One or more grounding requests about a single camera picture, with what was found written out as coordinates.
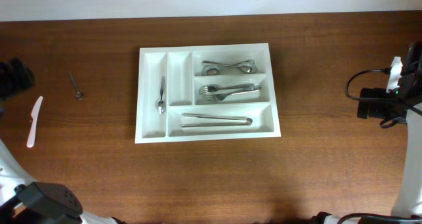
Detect large metal spoon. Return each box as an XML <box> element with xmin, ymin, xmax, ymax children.
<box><xmin>201</xmin><ymin>59</ymin><xmax>256</xmax><ymax>76</ymax></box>
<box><xmin>200</xmin><ymin>60</ymin><xmax>259</xmax><ymax>74</ymax></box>

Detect white plastic knife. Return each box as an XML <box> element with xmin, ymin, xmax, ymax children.
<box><xmin>26</xmin><ymin>96</ymin><xmax>43</xmax><ymax>148</ymax></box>

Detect metal tweezers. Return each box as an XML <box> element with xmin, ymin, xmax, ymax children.
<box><xmin>180</xmin><ymin>113</ymin><xmax>253</xmax><ymax>128</ymax></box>

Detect white plastic cutlery tray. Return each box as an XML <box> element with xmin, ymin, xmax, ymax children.
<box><xmin>135</xmin><ymin>43</ymin><xmax>281</xmax><ymax>144</ymax></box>

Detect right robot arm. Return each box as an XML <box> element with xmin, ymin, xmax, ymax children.
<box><xmin>309</xmin><ymin>41</ymin><xmax>421</xmax><ymax>224</ymax></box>

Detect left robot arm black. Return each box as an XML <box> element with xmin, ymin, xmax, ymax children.
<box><xmin>1</xmin><ymin>58</ymin><xmax>126</xmax><ymax>224</ymax></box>

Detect small metal teaspoon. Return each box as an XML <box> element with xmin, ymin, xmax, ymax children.
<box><xmin>157</xmin><ymin>76</ymin><xmax>166</xmax><ymax>115</ymax></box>
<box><xmin>68</xmin><ymin>71</ymin><xmax>84</xmax><ymax>100</ymax></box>

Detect metal fork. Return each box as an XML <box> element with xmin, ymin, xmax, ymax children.
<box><xmin>198</xmin><ymin>84</ymin><xmax>255</xmax><ymax>94</ymax></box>
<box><xmin>205</xmin><ymin>86</ymin><xmax>262</xmax><ymax>102</ymax></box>

